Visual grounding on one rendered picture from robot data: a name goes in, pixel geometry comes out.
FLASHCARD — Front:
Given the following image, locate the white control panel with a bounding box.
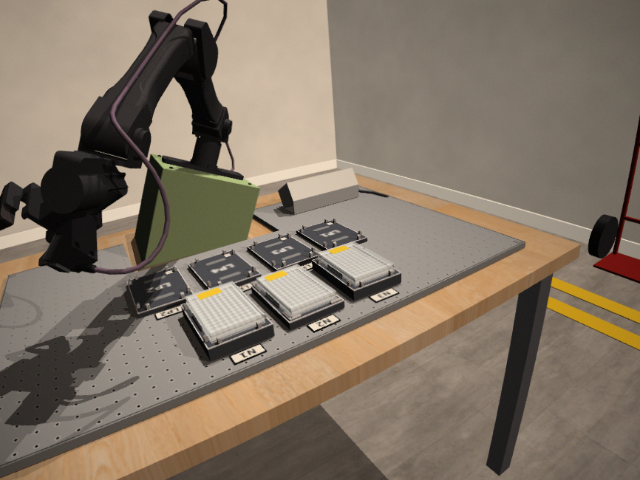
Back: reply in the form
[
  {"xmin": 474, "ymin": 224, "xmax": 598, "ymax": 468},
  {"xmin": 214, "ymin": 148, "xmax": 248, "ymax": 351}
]
[{"xmin": 278, "ymin": 168, "xmax": 359, "ymax": 214}]

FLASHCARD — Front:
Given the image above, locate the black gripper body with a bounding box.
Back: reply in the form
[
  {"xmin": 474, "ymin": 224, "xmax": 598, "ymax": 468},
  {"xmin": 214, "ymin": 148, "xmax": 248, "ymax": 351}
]
[{"xmin": 3, "ymin": 182, "xmax": 55, "ymax": 243}]

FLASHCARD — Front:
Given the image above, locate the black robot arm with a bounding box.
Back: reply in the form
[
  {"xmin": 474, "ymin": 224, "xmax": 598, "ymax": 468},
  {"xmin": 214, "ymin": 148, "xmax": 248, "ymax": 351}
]
[{"xmin": 38, "ymin": 10, "xmax": 244, "ymax": 273}]

